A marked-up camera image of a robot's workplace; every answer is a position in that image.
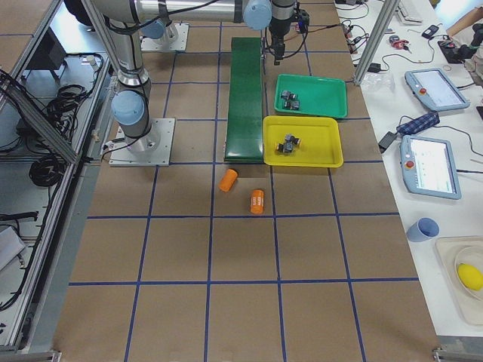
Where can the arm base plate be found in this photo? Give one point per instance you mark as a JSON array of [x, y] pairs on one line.
[[173, 40], [154, 149]]

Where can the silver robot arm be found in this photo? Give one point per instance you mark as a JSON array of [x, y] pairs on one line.
[[282, 18], [124, 22]]

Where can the yellow lemon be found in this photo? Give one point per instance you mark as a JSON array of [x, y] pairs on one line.
[[470, 276]]

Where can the beige serving tray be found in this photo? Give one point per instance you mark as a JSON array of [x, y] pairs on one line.
[[453, 252]]

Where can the far teach pendant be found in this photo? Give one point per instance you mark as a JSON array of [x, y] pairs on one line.
[[435, 90]]

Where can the blue plastic cup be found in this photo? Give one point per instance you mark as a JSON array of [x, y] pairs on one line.
[[423, 229]]

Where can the orange cylinder with 4680 print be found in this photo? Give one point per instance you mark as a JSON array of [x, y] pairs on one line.
[[257, 202]]

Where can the green plastic tray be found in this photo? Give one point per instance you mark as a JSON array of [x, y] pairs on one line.
[[318, 96]]

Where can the white bowl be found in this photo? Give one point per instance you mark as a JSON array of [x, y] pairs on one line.
[[473, 256]]

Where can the aluminium frame post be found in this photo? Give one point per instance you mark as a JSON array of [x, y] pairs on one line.
[[379, 28]]

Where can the blue plaid pouch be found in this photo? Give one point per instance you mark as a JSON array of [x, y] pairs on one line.
[[419, 124]]

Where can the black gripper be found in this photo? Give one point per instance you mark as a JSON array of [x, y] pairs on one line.
[[278, 33]]

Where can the teach pendant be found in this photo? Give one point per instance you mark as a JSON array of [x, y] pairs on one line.
[[428, 167], [435, 90]]

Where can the yellow plastic tray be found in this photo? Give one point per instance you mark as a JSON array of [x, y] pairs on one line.
[[320, 141]]

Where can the black power adapter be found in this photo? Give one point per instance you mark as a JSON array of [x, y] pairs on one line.
[[387, 141]]

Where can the green conveyor belt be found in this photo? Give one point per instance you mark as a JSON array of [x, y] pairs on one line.
[[244, 140]]

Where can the near teach pendant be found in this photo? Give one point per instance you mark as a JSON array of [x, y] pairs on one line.
[[428, 167]]

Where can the plain orange cylinder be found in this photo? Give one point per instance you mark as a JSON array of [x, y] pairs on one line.
[[228, 180]]

